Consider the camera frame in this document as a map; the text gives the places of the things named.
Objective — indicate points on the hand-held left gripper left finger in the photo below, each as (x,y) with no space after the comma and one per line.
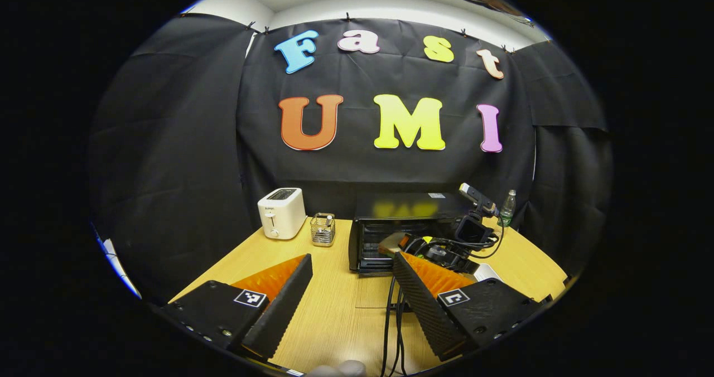
(284,304)

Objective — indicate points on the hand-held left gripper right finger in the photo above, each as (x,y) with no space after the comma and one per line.
(424,304)

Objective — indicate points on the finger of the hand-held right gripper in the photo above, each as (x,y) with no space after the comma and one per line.
(405,242)

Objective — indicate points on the black electric oven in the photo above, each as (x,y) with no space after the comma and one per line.
(390,207)

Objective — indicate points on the clear plastic water bottle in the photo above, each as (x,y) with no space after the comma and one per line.
(507,209)

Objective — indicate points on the white rectangular plate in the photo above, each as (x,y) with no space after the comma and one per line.
(487,271)

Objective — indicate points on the white toaster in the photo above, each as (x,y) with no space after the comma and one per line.
(281,212)

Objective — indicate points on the black backdrop cloth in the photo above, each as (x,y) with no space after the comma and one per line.
(184,159)

